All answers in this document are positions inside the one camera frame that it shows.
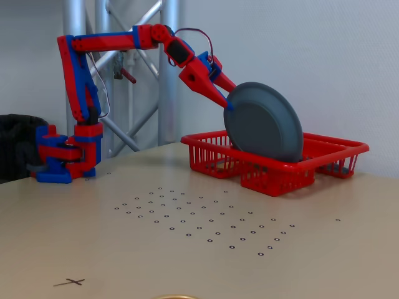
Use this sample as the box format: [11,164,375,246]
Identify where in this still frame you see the red gripper black motor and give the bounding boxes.
[179,51,238,111]

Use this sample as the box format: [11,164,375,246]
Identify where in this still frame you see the blue-grey plastic plate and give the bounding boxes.
[223,82,305,164]

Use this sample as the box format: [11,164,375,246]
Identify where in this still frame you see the silver metal truss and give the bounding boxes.
[64,0,181,153]

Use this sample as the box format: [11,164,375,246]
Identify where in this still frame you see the beige plastic spoon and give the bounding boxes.
[216,160,238,171]

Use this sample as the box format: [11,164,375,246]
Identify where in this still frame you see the red plastic dish rack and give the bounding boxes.
[180,130,370,197]

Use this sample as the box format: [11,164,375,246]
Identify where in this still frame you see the red white servo cable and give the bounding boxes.
[173,28,216,63]
[89,52,111,119]

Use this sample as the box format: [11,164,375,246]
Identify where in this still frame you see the valve with red handle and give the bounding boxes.
[112,51,137,85]

